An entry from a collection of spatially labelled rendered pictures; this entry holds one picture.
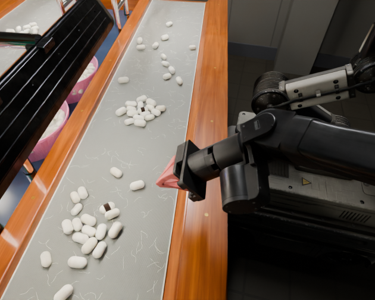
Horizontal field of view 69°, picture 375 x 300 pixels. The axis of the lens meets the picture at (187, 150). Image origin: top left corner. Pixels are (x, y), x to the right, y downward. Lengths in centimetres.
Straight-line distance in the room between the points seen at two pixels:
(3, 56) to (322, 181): 134
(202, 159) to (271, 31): 231
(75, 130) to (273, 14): 213
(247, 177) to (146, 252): 30
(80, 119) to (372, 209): 103
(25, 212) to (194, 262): 39
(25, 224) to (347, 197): 101
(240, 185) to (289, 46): 220
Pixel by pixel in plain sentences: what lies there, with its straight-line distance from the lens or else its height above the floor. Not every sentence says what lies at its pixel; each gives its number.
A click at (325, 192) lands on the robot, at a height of 47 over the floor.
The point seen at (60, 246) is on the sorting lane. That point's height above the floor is 74.
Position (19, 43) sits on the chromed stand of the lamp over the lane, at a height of 111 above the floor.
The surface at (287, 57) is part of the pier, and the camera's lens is 259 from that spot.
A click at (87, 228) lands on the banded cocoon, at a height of 76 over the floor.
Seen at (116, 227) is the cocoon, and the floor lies 76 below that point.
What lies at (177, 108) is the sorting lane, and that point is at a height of 74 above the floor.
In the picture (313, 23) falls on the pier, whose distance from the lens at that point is 249.
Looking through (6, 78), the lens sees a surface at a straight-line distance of 43.
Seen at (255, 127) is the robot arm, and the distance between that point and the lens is 42.
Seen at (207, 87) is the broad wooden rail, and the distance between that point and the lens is 97.
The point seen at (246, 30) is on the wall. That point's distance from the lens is 272.
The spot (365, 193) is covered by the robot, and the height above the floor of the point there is 47.
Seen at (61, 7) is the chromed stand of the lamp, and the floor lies 85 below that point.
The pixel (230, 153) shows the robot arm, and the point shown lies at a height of 99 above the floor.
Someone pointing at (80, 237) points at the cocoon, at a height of 76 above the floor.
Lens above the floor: 131
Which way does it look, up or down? 48 degrees down
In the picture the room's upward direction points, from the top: 2 degrees clockwise
